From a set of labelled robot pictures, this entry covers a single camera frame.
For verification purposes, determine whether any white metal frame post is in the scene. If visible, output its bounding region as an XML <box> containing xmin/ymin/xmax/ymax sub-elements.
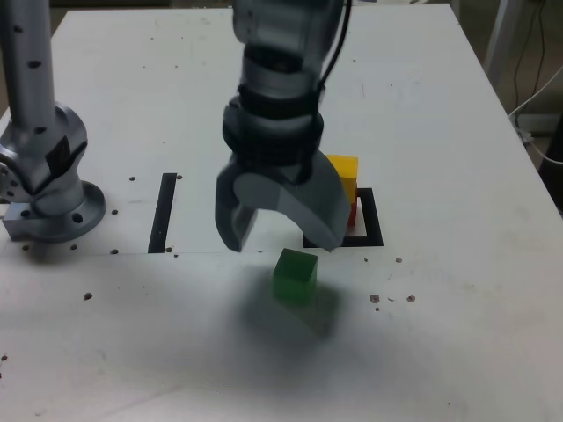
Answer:
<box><xmin>482</xmin><ymin>0</ymin><xmax>523</xmax><ymax>76</ymax></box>

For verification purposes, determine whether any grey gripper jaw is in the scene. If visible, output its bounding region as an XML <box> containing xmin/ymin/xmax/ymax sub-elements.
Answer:
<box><xmin>232</xmin><ymin>153</ymin><xmax>349</xmax><ymax>256</ymax></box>
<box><xmin>215</xmin><ymin>162</ymin><xmax>260</xmax><ymax>254</ymax></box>

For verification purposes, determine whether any yellow cube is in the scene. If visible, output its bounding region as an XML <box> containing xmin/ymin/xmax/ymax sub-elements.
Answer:
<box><xmin>326</xmin><ymin>154</ymin><xmax>360</xmax><ymax>206</ymax></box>

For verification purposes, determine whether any black tape strip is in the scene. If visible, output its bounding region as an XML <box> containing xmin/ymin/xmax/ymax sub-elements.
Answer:
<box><xmin>147</xmin><ymin>171</ymin><xmax>179</xmax><ymax>256</ymax></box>

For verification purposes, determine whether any black tape square outline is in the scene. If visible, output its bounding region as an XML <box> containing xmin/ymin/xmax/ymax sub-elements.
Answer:
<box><xmin>302</xmin><ymin>187</ymin><xmax>385</xmax><ymax>249</ymax></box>

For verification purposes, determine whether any white cable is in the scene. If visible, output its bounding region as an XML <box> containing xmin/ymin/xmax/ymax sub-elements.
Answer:
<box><xmin>508</xmin><ymin>65</ymin><xmax>563</xmax><ymax>164</ymax></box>

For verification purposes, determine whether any green cube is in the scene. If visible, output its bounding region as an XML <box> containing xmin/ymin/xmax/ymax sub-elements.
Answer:
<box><xmin>271</xmin><ymin>247</ymin><xmax>319</xmax><ymax>308</ymax></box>

